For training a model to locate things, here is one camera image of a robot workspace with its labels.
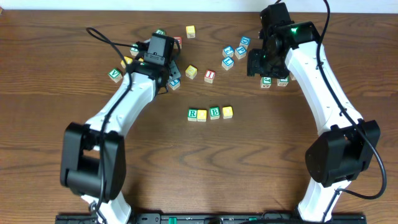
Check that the blue L block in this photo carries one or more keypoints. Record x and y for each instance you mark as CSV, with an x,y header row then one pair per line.
x,y
174,84

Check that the blue 2 block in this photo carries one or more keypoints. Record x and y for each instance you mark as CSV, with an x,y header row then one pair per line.
x,y
228,51

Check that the blue P block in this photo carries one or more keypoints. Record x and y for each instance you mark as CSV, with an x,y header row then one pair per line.
x,y
240,52

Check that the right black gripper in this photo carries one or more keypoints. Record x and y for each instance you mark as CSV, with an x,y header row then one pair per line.
x,y
255,66

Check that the green V block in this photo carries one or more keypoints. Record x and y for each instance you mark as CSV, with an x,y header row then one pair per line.
x,y
115,75

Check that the yellow W block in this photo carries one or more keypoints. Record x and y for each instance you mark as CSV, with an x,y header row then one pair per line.
x,y
191,72

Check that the green j block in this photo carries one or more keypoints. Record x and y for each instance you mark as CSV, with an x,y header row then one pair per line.
x,y
266,82
160,31

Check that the blue D block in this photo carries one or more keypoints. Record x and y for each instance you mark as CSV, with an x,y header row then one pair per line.
x,y
245,41

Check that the red U block left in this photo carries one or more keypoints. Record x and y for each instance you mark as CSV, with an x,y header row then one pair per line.
x,y
179,40

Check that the green J block left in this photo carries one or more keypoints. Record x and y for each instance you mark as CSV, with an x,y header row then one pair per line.
x,y
160,31

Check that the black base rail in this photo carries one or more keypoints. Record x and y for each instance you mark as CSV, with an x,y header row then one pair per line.
x,y
158,218

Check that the green 7 block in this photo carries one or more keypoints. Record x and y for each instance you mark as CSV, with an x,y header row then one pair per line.
x,y
134,50

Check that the green 4 block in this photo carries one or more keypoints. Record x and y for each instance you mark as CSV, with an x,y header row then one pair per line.
x,y
283,81

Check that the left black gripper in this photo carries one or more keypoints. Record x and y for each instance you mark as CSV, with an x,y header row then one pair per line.
x,y
174,71

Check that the yellow block outer left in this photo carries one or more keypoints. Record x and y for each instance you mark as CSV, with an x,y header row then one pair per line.
x,y
126,61

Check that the yellow O block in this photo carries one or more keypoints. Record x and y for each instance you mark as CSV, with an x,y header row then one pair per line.
x,y
201,115
227,112

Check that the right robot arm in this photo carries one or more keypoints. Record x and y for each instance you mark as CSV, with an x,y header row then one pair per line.
x,y
346,142

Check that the green R block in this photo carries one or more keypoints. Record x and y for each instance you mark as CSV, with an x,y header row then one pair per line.
x,y
192,114

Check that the green B block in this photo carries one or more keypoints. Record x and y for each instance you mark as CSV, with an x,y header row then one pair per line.
x,y
214,112

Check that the red I block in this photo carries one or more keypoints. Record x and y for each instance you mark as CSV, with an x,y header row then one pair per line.
x,y
209,76

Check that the green J block right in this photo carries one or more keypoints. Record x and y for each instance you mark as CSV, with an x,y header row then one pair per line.
x,y
266,82

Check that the yellow top block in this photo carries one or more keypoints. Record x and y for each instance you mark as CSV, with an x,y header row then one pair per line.
x,y
191,32

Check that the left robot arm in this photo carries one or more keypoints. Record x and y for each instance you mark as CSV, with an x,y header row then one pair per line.
x,y
93,156

